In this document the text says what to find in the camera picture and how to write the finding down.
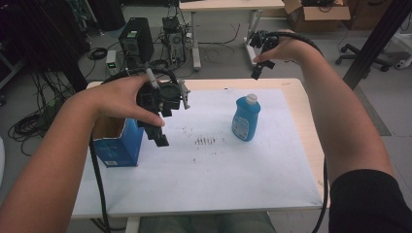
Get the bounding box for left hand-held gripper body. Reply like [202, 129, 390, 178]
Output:
[136, 67, 192, 119]

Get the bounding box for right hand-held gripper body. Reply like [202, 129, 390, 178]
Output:
[248, 30, 281, 54]

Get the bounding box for blue cardboard box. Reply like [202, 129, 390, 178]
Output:
[90, 116, 146, 169]

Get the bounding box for blue bottle with white cap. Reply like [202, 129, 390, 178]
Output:
[231, 93, 262, 143]

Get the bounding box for person's right hand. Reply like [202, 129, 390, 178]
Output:
[252, 29, 314, 65]

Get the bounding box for person's left hand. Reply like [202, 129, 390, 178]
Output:
[87, 74, 166, 128]

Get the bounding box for wooden table with white legs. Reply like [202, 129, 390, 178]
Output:
[178, 0, 287, 73]

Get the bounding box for open grey computer case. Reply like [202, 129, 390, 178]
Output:
[161, 16, 188, 67]

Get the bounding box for brown cardboard box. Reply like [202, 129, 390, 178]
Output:
[282, 0, 352, 33]

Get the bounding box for black computer tower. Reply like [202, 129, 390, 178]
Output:
[118, 17, 155, 66]

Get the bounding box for small white power device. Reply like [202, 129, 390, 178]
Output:
[105, 50, 118, 76]

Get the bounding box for white table mat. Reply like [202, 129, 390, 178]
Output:
[72, 88, 324, 217]

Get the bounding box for white table leg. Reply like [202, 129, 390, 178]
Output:
[124, 216, 141, 233]

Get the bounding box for black cabinet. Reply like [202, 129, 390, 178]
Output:
[86, 0, 126, 32]

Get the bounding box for black office chair base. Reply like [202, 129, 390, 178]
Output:
[334, 43, 394, 73]

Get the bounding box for black metal stand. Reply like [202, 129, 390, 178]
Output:
[342, 0, 412, 90]

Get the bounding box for grey floor mat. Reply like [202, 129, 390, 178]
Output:
[353, 84, 393, 137]

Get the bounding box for white device on floor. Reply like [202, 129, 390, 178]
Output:
[394, 55, 412, 71]

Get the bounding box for person's black sleeve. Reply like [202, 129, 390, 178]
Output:
[327, 168, 412, 233]

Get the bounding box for black coiled cable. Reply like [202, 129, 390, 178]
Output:
[87, 47, 109, 61]
[149, 58, 170, 71]

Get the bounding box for loose black floor cable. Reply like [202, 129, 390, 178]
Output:
[196, 22, 243, 66]

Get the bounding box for left hand-held gripper cable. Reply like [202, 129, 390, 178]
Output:
[88, 66, 180, 233]

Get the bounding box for hand-held gripper cable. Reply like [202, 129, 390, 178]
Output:
[88, 66, 180, 233]
[273, 30, 329, 233]

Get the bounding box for heap of black cables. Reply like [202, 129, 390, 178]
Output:
[7, 69, 77, 157]

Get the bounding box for right hand-held gripper cable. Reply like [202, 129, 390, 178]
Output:
[273, 30, 329, 233]

